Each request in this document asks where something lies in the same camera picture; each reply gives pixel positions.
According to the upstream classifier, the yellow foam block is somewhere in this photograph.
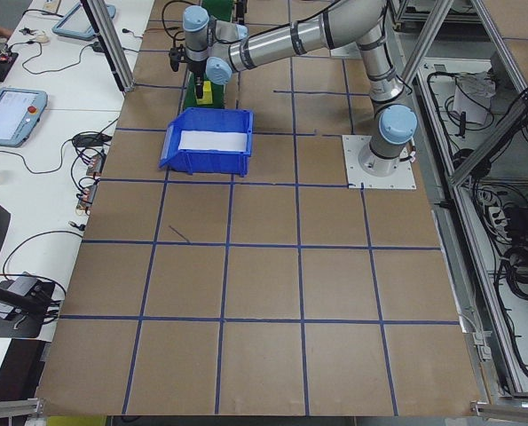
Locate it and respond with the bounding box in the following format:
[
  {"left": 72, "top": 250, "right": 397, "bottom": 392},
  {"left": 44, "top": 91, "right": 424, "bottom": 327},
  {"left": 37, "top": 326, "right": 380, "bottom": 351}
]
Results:
[{"left": 195, "top": 80, "right": 215, "bottom": 106}]

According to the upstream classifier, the green conveyor belt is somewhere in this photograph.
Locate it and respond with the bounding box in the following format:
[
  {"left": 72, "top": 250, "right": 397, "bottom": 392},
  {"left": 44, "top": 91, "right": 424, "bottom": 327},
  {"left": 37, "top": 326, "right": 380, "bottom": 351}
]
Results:
[{"left": 184, "top": 0, "right": 248, "bottom": 110}]

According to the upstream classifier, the white foam pad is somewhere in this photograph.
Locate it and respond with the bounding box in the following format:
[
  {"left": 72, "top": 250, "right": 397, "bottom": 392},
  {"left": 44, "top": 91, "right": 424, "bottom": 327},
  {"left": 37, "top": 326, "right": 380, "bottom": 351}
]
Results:
[{"left": 177, "top": 129, "right": 249, "bottom": 154}]

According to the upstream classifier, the blue plastic bin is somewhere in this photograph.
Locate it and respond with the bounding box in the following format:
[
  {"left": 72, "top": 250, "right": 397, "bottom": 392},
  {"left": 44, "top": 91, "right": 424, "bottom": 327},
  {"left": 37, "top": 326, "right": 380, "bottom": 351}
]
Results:
[{"left": 157, "top": 107, "right": 256, "bottom": 179}]

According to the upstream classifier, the blue teach pendant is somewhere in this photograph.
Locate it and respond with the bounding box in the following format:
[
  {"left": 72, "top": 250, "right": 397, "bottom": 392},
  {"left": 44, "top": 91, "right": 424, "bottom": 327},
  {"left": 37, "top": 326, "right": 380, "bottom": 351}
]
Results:
[
  {"left": 0, "top": 87, "right": 49, "bottom": 148},
  {"left": 51, "top": 1, "right": 98, "bottom": 43}
]

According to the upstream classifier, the black power brick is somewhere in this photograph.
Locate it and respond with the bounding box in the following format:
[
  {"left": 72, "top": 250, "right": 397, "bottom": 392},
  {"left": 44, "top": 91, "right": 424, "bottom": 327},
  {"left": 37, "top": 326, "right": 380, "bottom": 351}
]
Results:
[{"left": 71, "top": 132, "right": 113, "bottom": 148}]

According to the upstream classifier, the small circuit board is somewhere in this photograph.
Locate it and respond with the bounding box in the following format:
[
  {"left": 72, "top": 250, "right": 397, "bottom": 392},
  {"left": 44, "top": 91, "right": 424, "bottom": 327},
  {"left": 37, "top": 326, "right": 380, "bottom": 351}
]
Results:
[
  {"left": 84, "top": 149, "right": 108, "bottom": 178},
  {"left": 75, "top": 182, "right": 99, "bottom": 215}
]

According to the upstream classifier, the white power strip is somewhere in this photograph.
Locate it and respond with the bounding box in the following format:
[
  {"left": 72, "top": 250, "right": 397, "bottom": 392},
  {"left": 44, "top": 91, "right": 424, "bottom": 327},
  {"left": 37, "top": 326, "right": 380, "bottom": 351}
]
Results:
[{"left": 485, "top": 194, "right": 508, "bottom": 232}]

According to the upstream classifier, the aluminium profile bar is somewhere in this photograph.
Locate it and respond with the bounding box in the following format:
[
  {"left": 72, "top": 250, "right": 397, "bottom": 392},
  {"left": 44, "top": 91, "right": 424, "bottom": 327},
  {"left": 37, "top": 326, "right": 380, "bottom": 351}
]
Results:
[
  {"left": 0, "top": 397, "right": 46, "bottom": 419},
  {"left": 469, "top": 398, "right": 528, "bottom": 419}
]

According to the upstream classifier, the slanted aluminium camera post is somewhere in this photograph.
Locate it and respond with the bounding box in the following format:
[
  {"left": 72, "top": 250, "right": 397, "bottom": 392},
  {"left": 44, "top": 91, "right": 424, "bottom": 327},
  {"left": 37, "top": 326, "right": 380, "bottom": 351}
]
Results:
[{"left": 80, "top": 0, "right": 135, "bottom": 93}]

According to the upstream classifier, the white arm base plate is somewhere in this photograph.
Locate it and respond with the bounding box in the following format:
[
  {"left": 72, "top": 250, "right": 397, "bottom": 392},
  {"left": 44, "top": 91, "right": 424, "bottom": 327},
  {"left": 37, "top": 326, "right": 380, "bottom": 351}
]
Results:
[{"left": 342, "top": 134, "right": 418, "bottom": 192}]

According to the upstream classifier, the V-shaped metal bar frame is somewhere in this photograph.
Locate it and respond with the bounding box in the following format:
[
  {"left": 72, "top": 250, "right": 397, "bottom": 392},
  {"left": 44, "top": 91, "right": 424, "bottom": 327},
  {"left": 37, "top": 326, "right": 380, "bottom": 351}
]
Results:
[{"left": 396, "top": 0, "right": 528, "bottom": 403}]

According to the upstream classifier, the black stand base plate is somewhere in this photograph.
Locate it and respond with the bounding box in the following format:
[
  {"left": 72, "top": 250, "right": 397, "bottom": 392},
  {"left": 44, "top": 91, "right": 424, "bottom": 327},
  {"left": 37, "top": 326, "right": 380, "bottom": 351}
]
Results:
[{"left": 0, "top": 273, "right": 57, "bottom": 339}]

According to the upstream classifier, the grey metal bracket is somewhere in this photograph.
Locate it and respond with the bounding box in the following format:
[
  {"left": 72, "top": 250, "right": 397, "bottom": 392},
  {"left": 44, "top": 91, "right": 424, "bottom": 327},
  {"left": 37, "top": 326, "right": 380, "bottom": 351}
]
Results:
[{"left": 461, "top": 310, "right": 491, "bottom": 363}]

